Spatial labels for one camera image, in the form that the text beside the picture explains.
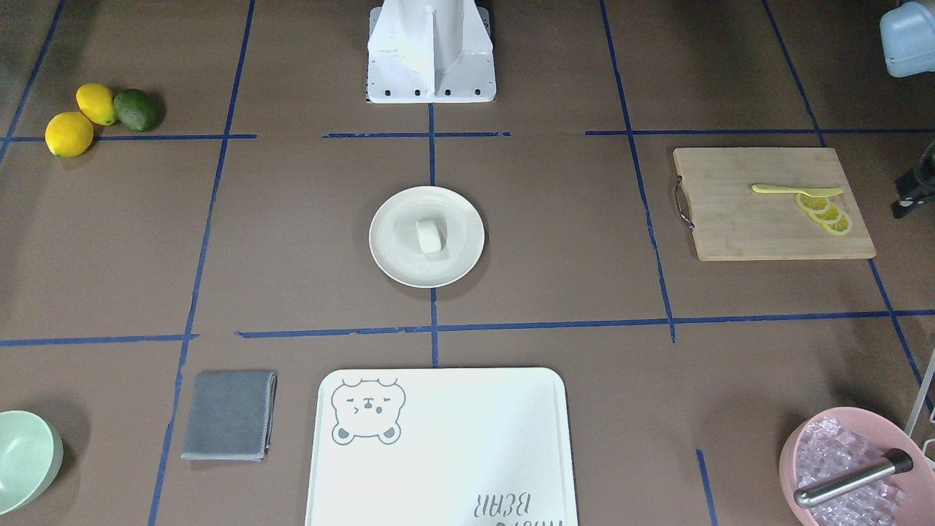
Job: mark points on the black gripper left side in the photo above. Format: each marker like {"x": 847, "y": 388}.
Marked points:
{"x": 910, "y": 184}

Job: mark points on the white steamed bun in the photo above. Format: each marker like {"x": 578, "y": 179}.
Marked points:
{"x": 429, "y": 236}

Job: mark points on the cream round plate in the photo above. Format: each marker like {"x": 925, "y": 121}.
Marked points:
{"x": 394, "y": 247}

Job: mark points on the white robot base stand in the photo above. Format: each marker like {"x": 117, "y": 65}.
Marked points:
{"x": 430, "y": 52}

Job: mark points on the white bear tray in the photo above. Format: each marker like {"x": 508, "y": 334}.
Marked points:
{"x": 442, "y": 446}

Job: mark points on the lemon slice near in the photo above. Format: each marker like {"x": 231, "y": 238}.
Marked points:
{"x": 840, "y": 226}

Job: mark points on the lemon slice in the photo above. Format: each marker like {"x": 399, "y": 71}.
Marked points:
{"x": 813, "y": 205}
{"x": 840, "y": 226}
{"x": 830, "y": 215}

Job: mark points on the lemon slice middle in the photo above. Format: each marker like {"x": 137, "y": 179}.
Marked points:
{"x": 830, "y": 215}

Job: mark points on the lemon slice far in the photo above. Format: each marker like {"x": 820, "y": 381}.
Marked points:
{"x": 813, "y": 205}

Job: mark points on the yellow plastic knife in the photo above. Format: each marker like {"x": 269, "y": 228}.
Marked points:
{"x": 817, "y": 193}

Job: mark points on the wooden cutting board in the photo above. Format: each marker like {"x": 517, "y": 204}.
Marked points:
{"x": 729, "y": 222}

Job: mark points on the clear ice cubes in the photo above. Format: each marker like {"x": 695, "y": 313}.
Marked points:
{"x": 829, "y": 448}

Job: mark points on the pink bowl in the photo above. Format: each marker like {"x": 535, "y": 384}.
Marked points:
{"x": 917, "y": 484}

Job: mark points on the grey folded cloth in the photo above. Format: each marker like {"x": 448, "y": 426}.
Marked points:
{"x": 230, "y": 416}

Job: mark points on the green avocado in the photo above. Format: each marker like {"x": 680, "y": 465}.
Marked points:
{"x": 137, "y": 110}

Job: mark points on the yellow lemon back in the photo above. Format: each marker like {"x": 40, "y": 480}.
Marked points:
{"x": 96, "y": 102}

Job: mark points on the yellow lemon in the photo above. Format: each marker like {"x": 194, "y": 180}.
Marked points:
{"x": 96, "y": 102}
{"x": 69, "y": 134}

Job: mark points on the yellow lemon front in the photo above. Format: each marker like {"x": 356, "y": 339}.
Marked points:
{"x": 69, "y": 134}

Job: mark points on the mint green bowl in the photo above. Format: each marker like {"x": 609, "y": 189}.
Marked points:
{"x": 31, "y": 456}

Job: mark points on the steel scoop handle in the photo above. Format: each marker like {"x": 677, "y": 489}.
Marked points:
{"x": 892, "y": 462}

